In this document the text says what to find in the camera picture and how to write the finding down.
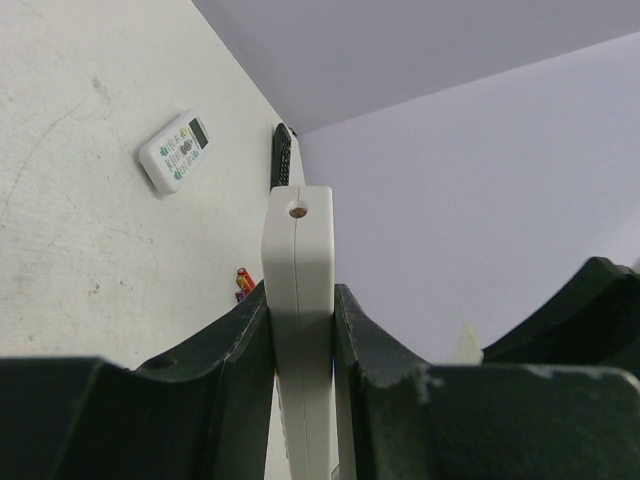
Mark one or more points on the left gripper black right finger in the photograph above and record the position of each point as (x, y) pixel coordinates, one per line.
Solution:
(400, 417)

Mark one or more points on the red orange battery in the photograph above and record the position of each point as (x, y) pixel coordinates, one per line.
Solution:
(244, 280)

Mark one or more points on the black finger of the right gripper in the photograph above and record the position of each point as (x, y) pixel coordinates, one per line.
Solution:
(592, 320)

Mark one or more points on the white AC remote with display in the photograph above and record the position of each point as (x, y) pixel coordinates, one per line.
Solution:
(174, 153)

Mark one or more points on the white battery cover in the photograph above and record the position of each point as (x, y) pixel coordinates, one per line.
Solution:
(468, 350)

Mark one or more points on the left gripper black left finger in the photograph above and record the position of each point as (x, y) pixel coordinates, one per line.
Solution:
(200, 410)

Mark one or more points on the black TV remote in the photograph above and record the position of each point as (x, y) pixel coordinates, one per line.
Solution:
(280, 156)

